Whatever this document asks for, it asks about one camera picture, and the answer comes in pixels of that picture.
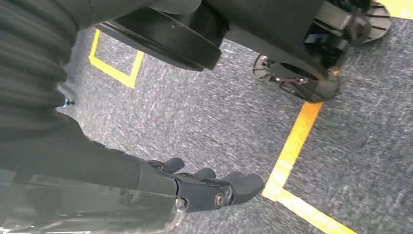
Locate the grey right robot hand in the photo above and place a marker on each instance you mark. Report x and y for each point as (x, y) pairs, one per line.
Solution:
(80, 181)

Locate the yellow floor tape square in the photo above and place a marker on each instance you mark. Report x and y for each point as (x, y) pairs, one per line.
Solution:
(113, 71)

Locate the black robot legs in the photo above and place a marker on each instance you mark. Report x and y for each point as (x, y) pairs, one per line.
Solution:
(264, 29)

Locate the black robot foot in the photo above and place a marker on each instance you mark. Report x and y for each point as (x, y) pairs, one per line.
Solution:
(319, 92)
(379, 22)

